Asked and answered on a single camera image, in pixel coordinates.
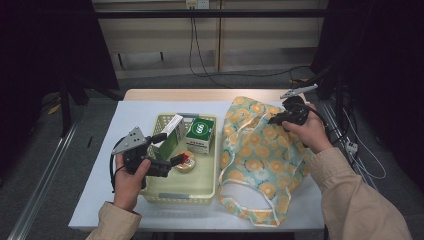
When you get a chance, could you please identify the black horizontal bar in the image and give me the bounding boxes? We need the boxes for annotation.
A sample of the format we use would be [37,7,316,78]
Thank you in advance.
[94,9,329,19]

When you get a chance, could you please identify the black metal stand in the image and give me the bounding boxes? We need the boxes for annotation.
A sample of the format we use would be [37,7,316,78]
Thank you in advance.
[294,63,348,134]
[58,66,124,138]

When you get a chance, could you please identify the person's right hand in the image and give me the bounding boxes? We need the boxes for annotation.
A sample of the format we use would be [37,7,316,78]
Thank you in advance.
[281,103,334,155]

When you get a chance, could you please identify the white board table cover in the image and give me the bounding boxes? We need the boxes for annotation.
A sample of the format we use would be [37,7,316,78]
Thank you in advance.
[68,99,327,233]

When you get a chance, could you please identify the pale yellow plastic basket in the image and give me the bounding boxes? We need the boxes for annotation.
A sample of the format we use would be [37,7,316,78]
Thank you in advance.
[139,112,218,205]

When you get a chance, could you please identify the white cable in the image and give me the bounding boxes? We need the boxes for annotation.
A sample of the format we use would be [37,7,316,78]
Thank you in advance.
[343,109,388,181]

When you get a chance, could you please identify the tall green and white box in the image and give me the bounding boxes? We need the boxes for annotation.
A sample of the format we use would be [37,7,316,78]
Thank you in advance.
[151,113,186,162]

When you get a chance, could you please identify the aluminium floor rail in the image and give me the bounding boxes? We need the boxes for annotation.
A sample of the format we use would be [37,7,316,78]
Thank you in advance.
[6,123,81,240]
[318,101,408,240]

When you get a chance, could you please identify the round tin with red label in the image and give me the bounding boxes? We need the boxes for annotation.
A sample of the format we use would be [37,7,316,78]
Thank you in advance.
[173,149,197,174]

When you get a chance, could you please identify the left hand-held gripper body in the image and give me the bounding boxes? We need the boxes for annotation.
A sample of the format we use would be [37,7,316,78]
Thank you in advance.
[111,126,173,190]

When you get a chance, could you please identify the black cable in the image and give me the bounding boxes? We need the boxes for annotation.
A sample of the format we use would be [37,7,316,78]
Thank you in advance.
[193,16,313,79]
[188,16,234,89]

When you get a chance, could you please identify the orange-print cloth bag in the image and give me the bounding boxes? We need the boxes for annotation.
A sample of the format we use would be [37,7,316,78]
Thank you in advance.
[217,95,316,228]

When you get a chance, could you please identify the white power strip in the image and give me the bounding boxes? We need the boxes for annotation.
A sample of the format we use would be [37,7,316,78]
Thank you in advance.
[344,139,359,155]

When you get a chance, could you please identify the person's left hand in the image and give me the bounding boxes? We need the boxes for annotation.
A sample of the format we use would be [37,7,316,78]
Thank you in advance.
[113,153,152,213]

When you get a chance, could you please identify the short green-topped white box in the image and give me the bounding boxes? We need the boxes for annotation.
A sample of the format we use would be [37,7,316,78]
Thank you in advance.
[185,117,215,155]

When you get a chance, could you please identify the black curtain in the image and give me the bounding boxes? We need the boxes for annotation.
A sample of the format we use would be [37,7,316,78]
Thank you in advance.
[311,0,424,191]
[0,0,119,174]

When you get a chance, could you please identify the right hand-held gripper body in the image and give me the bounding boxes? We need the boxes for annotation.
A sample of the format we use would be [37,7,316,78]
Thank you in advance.
[279,83,319,128]

